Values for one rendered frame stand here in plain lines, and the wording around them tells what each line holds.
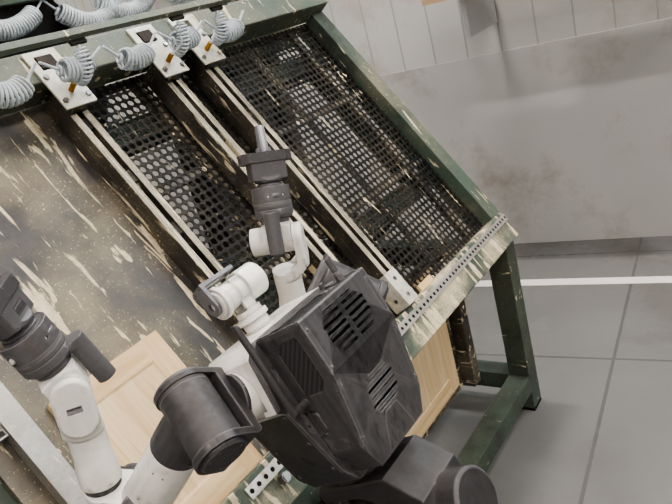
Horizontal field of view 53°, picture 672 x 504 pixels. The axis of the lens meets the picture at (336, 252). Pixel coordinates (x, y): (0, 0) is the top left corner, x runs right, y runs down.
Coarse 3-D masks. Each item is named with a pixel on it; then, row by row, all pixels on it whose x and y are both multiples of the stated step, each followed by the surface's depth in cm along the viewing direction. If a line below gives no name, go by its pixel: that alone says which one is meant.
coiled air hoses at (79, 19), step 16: (96, 0) 243; (112, 0) 245; (144, 0) 255; (176, 0) 270; (192, 0) 274; (16, 16) 217; (32, 16) 220; (64, 16) 230; (80, 16) 239; (96, 16) 239; (112, 16) 250; (0, 32) 211; (16, 32) 221
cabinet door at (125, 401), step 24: (120, 360) 158; (144, 360) 161; (168, 360) 164; (96, 384) 152; (120, 384) 155; (144, 384) 158; (48, 408) 145; (120, 408) 152; (144, 408) 155; (120, 432) 149; (144, 432) 152; (120, 456) 146; (240, 456) 162; (192, 480) 153; (216, 480) 155; (240, 480) 158
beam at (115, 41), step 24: (264, 0) 252; (288, 0) 261; (312, 0) 270; (168, 24) 215; (264, 24) 249; (288, 24) 265; (72, 48) 188; (96, 48) 193; (120, 48) 198; (0, 72) 171; (24, 72) 175; (96, 72) 192; (120, 72) 202; (48, 96) 184
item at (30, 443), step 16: (0, 384) 139; (0, 400) 137; (0, 416) 136; (16, 416) 137; (16, 432) 136; (32, 432) 137; (16, 448) 136; (32, 448) 136; (48, 448) 137; (32, 464) 135; (48, 464) 136; (64, 464) 137; (48, 480) 134; (64, 480) 136; (64, 496) 134; (80, 496) 136
